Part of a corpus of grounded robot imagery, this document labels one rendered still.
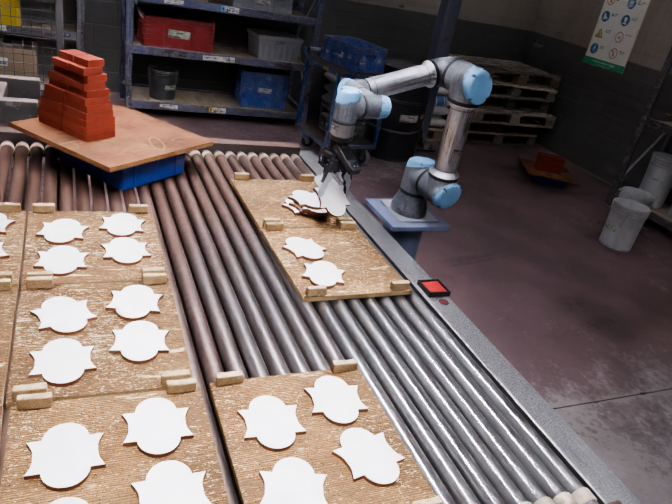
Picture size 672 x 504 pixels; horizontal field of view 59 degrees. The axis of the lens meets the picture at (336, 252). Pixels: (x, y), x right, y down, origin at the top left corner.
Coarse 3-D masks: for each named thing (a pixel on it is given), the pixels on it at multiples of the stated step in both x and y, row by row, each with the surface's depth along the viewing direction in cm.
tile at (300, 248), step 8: (288, 240) 188; (296, 240) 189; (304, 240) 190; (312, 240) 191; (288, 248) 183; (296, 248) 184; (304, 248) 185; (312, 248) 186; (320, 248) 187; (296, 256) 180; (304, 256) 181; (312, 256) 181; (320, 256) 182
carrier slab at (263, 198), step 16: (240, 192) 217; (256, 192) 220; (272, 192) 222; (288, 192) 225; (256, 208) 207; (272, 208) 210; (256, 224) 198; (288, 224) 201; (304, 224) 203; (320, 224) 205
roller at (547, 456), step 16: (368, 240) 205; (384, 256) 197; (416, 304) 174; (432, 320) 168; (448, 336) 161; (464, 352) 156; (464, 368) 153; (480, 368) 151; (480, 384) 147; (496, 400) 142; (512, 416) 137; (528, 432) 133; (544, 448) 129; (544, 464) 127; (560, 464) 126; (560, 480) 123; (576, 480) 123; (576, 496) 120; (592, 496) 119
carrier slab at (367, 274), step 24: (336, 240) 197; (360, 240) 200; (288, 264) 176; (336, 264) 182; (360, 264) 185; (384, 264) 188; (336, 288) 169; (360, 288) 172; (384, 288) 174; (408, 288) 177
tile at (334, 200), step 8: (328, 184) 201; (336, 184) 203; (328, 192) 200; (336, 192) 202; (320, 200) 197; (328, 200) 199; (336, 200) 200; (344, 200) 202; (320, 208) 196; (328, 208) 198; (336, 208) 199; (344, 208) 201; (336, 216) 199
